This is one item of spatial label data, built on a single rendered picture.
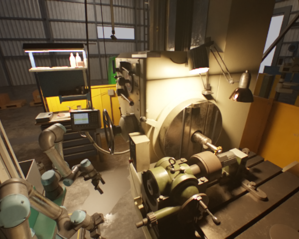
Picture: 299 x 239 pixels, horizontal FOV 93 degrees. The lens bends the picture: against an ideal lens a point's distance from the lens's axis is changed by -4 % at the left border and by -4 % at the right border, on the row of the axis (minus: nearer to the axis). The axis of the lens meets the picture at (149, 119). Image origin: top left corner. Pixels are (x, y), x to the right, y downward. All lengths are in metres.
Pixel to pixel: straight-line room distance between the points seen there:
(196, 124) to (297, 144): 2.17
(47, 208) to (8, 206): 0.32
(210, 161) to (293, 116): 2.19
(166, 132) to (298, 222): 0.94
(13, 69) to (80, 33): 5.57
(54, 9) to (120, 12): 4.87
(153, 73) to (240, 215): 1.02
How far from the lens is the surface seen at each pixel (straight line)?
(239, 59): 1.50
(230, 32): 1.38
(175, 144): 1.13
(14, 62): 14.87
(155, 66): 0.98
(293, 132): 3.07
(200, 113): 1.13
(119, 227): 2.20
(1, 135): 1.32
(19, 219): 0.89
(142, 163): 1.09
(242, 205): 1.23
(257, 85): 7.11
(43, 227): 1.54
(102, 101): 3.82
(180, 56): 1.08
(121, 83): 1.19
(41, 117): 2.78
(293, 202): 1.44
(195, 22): 1.63
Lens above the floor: 1.87
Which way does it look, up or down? 23 degrees down
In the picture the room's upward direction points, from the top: straight up
